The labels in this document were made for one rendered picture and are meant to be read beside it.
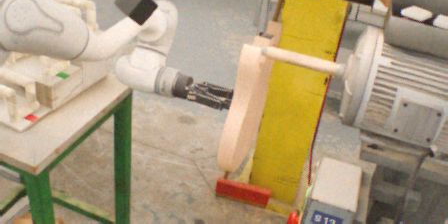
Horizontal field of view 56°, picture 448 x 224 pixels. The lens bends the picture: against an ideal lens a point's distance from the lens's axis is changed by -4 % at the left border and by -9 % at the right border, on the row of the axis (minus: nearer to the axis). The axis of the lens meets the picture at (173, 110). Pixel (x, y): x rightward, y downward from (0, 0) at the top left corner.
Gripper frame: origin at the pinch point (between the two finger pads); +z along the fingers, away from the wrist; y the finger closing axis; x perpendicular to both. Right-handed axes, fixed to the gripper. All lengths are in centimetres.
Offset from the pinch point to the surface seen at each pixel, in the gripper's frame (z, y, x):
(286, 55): 10.9, 9.7, 19.8
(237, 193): -8, -87, -85
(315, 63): 18.4, 9.8, 19.7
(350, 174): 33.5, 29.1, 2.7
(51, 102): -56, 15, -12
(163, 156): -61, -107, -90
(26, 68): -71, 10, -5
